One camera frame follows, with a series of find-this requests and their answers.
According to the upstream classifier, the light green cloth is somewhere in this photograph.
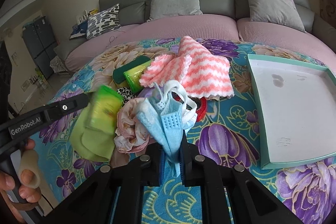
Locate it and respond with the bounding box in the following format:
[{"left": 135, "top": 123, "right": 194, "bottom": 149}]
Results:
[{"left": 70, "top": 113, "right": 114, "bottom": 162}]

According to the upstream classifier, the pink floral fabric scrunchie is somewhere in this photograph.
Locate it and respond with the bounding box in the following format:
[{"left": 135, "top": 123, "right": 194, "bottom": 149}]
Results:
[{"left": 114, "top": 98, "right": 152, "bottom": 153}]

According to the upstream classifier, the light blue face mask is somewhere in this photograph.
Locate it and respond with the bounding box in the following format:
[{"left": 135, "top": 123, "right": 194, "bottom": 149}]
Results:
[{"left": 136, "top": 80, "right": 198, "bottom": 177}]

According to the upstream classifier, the person's left hand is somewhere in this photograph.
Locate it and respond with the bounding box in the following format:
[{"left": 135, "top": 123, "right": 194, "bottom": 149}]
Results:
[{"left": 0, "top": 138, "right": 42, "bottom": 223}]

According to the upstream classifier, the floral table cloth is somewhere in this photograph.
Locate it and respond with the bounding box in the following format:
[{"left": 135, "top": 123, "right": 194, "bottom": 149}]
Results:
[{"left": 33, "top": 39, "right": 335, "bottom": 223}]

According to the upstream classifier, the dark grey cabinet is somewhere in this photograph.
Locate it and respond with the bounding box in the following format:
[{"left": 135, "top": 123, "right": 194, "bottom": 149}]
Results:
[{"left": 22, "top": 16, "right": 58, "bottom": 79}]

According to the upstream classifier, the red tape roll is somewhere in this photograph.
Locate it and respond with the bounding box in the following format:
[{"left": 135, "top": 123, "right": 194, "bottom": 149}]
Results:
[{"left": 173, "top": 94, "right": 207, "bottom": 122}]

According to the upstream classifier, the teal rimmed white tray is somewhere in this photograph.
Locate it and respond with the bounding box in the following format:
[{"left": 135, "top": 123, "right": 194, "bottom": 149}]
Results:
[{"left": 247, "top": 54, "right": 335, "bottom": 169}]

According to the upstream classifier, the black white leopard scrunchie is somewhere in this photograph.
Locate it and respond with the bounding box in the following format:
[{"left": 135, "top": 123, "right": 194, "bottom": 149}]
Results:
[{"left": 116, "top": 87, "right": 135, "bottom": 103}]

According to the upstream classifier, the navy blue cushion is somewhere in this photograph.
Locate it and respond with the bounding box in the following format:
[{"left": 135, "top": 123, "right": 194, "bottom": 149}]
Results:
[{"left": 70, "top": 20, "right": 88, "bottom": 40}]

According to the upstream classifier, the purple cloth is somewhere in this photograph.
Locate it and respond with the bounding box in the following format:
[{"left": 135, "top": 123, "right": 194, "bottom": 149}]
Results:
[{"left": 137, "top": 86, "right": 165, "bottom": 100}]

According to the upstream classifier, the yellow green tissue pack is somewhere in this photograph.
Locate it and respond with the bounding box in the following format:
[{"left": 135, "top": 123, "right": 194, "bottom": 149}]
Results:
[{"left": 123, "top": 60, "right": 151, "bottom": 94}]

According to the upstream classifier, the pink white striped towel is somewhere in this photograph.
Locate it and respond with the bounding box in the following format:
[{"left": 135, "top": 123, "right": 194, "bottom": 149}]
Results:
[{"left": 139, "top": 36, "right": 234, "bottom": 99}]

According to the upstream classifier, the leopard print cushion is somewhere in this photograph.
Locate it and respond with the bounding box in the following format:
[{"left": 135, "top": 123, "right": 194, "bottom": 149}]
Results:
[{"left": 87, "top": 4, "right": 121, "bottom": 40}]

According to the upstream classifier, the pink sofa seat cover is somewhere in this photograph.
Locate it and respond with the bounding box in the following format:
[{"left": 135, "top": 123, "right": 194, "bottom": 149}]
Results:
[{"left": 65, "top": 14, "right": 335, "bottom": 72}]

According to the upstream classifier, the grey pink cushion right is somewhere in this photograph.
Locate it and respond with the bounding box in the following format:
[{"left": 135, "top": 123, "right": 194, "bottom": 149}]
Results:
[{"left": 248, "top": 0, "right": 305, "bottom": 32}]

